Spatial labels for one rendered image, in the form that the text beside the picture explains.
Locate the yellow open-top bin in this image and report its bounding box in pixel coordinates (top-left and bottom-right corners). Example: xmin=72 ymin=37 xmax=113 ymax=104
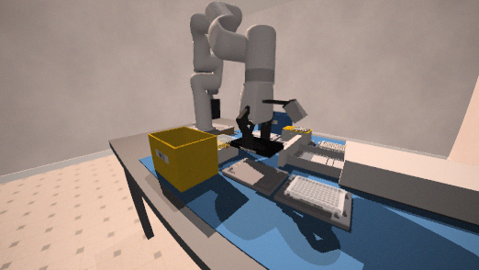
xmin=148 ymin=127 xmax=218 ymax=193

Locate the blue bench mat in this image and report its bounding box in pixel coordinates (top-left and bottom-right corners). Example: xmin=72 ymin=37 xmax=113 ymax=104
xmin=139 ymin=149 xmax=479 ymax=270

